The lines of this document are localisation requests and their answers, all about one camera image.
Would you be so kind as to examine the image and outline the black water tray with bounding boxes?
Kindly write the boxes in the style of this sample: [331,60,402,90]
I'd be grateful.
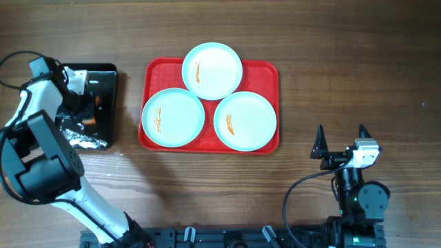
[56,63,119,150]

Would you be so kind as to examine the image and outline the orange green scrub sponge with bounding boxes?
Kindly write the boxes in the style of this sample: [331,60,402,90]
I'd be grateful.
[82,96,101,126]

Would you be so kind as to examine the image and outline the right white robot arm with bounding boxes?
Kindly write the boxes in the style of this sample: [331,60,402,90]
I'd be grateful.
[310,125,391,248]

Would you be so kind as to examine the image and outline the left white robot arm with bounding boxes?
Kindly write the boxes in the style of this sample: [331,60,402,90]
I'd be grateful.
[1,54,154,247]

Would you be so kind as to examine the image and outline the red plastic serving tray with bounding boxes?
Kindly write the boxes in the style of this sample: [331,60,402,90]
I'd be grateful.
[138,57,279,154]

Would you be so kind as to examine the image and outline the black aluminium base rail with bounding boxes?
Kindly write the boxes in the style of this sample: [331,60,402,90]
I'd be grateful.
[79,224,387,248]

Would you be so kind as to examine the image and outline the light blue plate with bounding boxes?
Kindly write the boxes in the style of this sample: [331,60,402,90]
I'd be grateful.
[141,88,205,148]
[214,91,278,152]
[181,42,243,101]

